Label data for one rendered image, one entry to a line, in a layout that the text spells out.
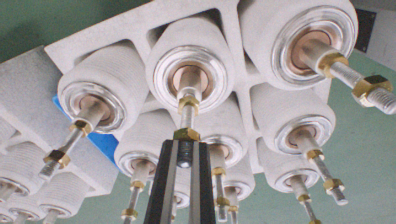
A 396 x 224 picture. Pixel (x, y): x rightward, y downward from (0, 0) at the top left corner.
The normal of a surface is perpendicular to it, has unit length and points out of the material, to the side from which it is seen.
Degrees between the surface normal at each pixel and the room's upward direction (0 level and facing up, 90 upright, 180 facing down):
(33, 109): 90
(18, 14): 0
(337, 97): 0
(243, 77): 0
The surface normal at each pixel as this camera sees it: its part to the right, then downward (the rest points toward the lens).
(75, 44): 0.00, 0.62
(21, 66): 0.95, -0.25
